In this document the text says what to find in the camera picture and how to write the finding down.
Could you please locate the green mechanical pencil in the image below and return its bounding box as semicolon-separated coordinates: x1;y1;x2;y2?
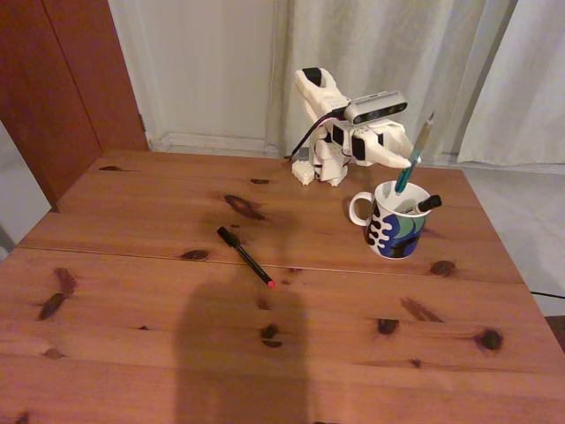
394;110;436;197

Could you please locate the white marker black cap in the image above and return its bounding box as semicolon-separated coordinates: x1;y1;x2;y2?
399;193;443;216

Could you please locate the black pen red end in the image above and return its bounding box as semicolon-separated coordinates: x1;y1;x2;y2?
215;226;276;290

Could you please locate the white mug blue green pattern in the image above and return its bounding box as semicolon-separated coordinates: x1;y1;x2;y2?
348;179;434;261

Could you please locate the wide white curtain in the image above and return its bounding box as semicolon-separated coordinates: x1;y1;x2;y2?
267;0;516;165

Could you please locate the narrow white curtain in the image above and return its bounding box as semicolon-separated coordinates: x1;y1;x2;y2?
454;0;565;168

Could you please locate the dark brown furniture piece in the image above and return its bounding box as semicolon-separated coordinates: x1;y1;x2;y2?
544;314;565;354

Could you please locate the brown wooden door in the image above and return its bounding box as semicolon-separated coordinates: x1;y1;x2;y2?
0;0;149;208

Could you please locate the black camera cable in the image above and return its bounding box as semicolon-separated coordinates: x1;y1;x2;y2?
283;112;348;162

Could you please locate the grey camera box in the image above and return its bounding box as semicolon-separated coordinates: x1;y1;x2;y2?
343;91;408;125

